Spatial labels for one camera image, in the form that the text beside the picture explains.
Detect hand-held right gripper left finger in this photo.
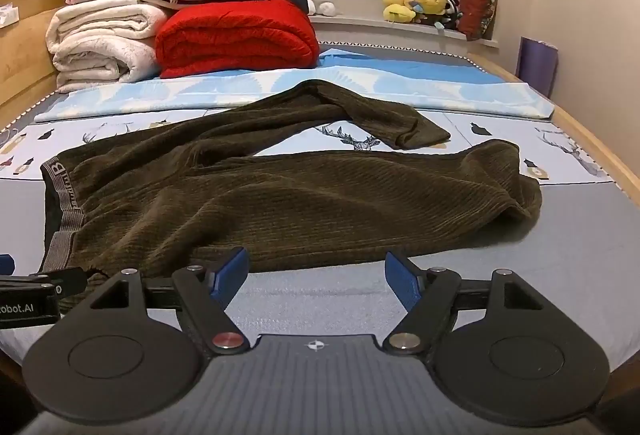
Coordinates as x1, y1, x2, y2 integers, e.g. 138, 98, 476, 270
91, 246, 251, 356

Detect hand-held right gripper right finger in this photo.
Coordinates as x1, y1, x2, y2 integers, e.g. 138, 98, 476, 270
383, 251, 543, 357

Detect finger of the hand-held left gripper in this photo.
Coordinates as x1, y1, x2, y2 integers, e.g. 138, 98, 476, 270
0, 266, 89, 304

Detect dark olive corduroy pants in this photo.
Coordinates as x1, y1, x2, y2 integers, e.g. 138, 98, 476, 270
42, 79, 544, 314

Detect deer-print bed sheet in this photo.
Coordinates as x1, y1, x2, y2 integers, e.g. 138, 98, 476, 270
0, 108, 619, 187

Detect light blue patterned blanket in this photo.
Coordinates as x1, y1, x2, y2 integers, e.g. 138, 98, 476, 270
32, 48, 555, 123

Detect red folded blanket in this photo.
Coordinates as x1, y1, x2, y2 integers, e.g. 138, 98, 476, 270
154, 0, 321, 80

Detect cream folded fleece blanket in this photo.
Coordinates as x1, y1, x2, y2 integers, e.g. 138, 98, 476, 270
45, 0, 171, 94

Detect purple box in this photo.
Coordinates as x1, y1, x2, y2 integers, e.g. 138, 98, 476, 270
515, 36, 560, 98

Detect black and white striped plush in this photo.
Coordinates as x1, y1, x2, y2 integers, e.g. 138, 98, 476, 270
440, 0, 462, 30

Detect yellow duck plush toy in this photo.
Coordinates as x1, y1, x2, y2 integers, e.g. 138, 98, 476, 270
382, 0, 421, 23

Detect yellow round plush toy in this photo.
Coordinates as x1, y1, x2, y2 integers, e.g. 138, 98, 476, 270
411, 0, 449, 24

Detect wooden bed frame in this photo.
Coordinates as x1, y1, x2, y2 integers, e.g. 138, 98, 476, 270
0, 0, 640, 386

